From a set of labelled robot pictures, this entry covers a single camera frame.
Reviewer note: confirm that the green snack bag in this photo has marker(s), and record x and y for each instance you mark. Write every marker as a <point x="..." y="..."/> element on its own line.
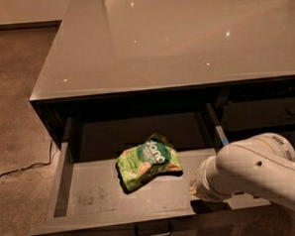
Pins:
<point x="152" y="158"/>

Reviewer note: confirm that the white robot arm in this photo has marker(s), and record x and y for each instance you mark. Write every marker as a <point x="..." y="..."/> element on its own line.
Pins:
<point x="263" y="166"/>

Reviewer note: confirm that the grey cabinet with glossy top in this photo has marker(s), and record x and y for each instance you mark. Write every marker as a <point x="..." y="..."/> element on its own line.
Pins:
<point x="124" y="59"/>

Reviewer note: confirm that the drawer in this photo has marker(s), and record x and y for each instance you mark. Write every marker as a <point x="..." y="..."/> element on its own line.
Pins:
<point x="258" y="114"/>
<point x="88" y="199"/>

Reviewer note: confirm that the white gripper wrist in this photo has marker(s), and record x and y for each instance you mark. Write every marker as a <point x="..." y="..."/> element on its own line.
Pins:
<point x="206" y="182"/>

